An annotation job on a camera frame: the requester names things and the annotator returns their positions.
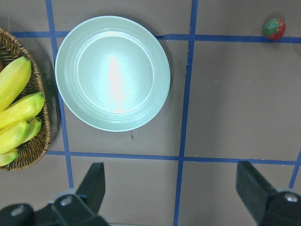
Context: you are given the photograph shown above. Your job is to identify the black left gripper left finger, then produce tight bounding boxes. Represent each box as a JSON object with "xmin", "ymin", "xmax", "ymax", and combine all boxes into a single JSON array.
[{"xmin": 76, "ymin": 162, "xmax": 105, "ymax": 214}]

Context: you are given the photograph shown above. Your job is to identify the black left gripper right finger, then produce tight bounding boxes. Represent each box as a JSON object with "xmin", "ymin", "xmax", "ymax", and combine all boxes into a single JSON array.
[{"xmin": 236, "ymin": 161, "xmax": 278, "ymax": 226}]

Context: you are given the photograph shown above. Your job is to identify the pale green round plate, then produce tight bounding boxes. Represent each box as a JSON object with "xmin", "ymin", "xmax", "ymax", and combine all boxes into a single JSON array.
[{"xmin": 55, "ymin": 16, "xmax": 171, "ymax": 132}]

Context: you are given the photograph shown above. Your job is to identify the yellow banana bunch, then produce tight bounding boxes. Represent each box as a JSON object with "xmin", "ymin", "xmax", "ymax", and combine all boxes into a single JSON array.
[{"xmin": 0, "ymin": 56, "xmax": 45, "ymax": 167}]

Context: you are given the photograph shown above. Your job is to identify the brown wicker basket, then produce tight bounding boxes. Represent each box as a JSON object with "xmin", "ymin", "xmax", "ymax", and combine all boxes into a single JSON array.
[{"xmin": 0, "ymin": 28, "xmax": 51, "ymax": 171}]

